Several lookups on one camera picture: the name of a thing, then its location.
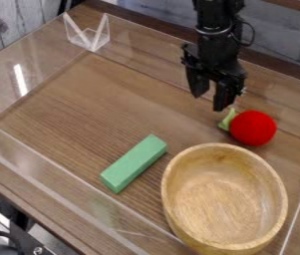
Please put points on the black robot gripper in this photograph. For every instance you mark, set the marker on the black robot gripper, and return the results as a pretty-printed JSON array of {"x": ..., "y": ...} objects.
[{"x": 211, "y": 60}]

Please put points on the red plush fruit green leaf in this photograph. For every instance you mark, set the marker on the red plush fruit green leaf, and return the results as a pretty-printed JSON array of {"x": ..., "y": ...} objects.
[{"x": 251, "y": 127}]

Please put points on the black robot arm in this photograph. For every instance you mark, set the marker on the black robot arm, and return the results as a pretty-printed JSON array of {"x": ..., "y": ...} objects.
[{"x": 219, "y": 15}]

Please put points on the green rectangular block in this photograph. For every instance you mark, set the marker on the green rectangular block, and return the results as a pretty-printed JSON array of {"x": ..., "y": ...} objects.
[{"x": 133, "y": 163}]

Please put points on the wooden oval bowl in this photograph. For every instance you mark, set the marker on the wooden oval bowl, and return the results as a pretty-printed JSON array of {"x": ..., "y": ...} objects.
[{"x": 224, "y": 199}]

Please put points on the clear acrylic tray enclosure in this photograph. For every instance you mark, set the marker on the clear acrylic tray enclosure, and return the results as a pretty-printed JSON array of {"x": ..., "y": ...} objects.
[{"x": 89, "y": 85}]

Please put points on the black metal frame bracket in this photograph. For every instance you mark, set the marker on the black metal frame bracket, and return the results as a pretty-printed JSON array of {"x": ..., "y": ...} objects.
[{"x": 30, "y": 245}]

